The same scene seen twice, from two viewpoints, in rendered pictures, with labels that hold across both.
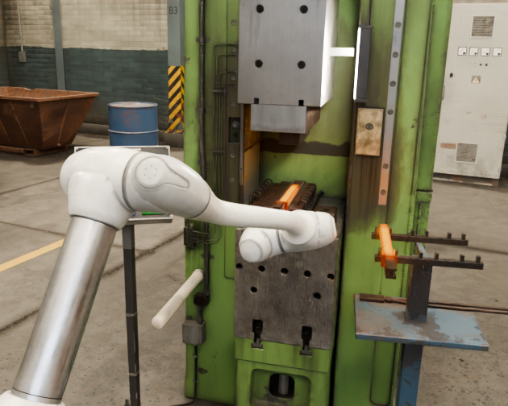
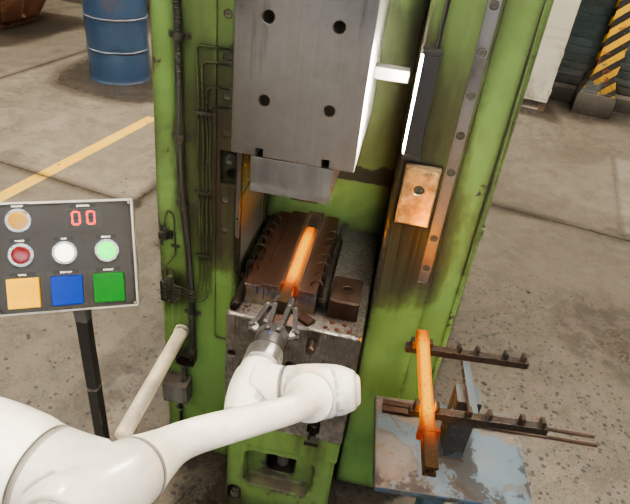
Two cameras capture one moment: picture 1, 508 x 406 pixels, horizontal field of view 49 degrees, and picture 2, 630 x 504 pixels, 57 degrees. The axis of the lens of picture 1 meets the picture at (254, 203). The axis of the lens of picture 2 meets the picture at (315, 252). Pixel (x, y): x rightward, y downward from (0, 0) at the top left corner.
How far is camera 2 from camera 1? 0.82 m
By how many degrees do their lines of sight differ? 19
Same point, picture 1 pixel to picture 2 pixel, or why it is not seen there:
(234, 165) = (227, 212)
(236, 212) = (214, 438)
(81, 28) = not seen: outside the picture
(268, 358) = (266, 444)
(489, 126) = (548, 39)
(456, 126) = not seen: hidden behind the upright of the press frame
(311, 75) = (343, 128)
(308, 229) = (322, 408)
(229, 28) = (221, 22)
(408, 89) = (481, 144)
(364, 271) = (389, 349)
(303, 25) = (337, 52)
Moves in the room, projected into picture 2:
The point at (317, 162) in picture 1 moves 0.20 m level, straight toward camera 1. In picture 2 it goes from (342, 187) to (340, 218)
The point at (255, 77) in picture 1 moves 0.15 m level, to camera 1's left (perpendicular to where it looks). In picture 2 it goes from (258, 120) to (192, 115)
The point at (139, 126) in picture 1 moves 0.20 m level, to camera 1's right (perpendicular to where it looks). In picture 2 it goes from (122, 12) to (145, 15)
